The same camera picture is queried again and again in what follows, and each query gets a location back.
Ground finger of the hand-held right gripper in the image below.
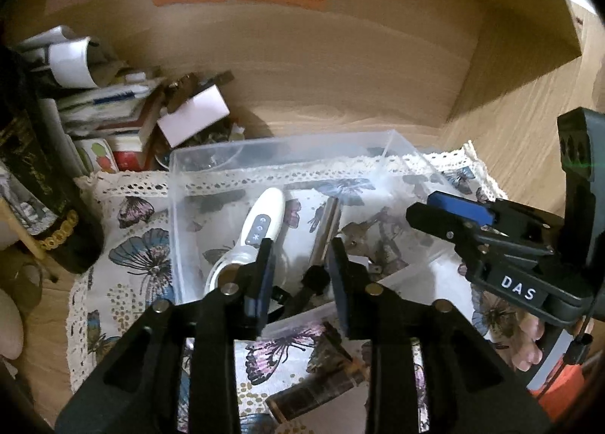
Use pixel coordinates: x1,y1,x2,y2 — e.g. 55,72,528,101
428,191,495,228
405,203,478,246

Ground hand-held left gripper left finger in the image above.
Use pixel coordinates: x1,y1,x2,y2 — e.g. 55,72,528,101
56,238,278,434

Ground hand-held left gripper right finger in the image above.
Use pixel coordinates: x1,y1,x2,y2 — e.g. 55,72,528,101
326,236,554,434

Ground black handheld tool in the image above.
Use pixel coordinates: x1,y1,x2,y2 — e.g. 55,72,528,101
276,266,332,319

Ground silver metal tool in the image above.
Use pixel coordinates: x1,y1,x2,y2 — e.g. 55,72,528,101
309,196,342,265

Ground white electric handheld device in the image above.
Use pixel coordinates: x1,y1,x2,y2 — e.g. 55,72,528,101
204,187,287,297

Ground clear plastic container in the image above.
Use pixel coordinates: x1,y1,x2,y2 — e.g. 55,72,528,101
168,130,468,336

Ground person's right hand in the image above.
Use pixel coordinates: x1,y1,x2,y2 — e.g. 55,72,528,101
492,316,544,372

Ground bronze keys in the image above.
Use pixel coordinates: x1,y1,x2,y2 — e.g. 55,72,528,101
340,220,410,276

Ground dark brown small bottle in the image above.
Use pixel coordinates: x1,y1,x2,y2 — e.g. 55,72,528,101
265,362,368,422

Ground butterfly print lace cloth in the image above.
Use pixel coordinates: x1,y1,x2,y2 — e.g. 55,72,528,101
66,140,513,434

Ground small white box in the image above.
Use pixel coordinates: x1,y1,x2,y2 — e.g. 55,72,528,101
156,84,231,147

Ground pile of papers and booklets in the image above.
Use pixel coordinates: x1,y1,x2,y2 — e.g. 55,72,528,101
13,26,164,172

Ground dark wine bottle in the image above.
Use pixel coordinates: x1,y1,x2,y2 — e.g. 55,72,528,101
0,44,105,275

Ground pink cylinder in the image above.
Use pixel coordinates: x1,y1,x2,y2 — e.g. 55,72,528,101
0,287,25,360

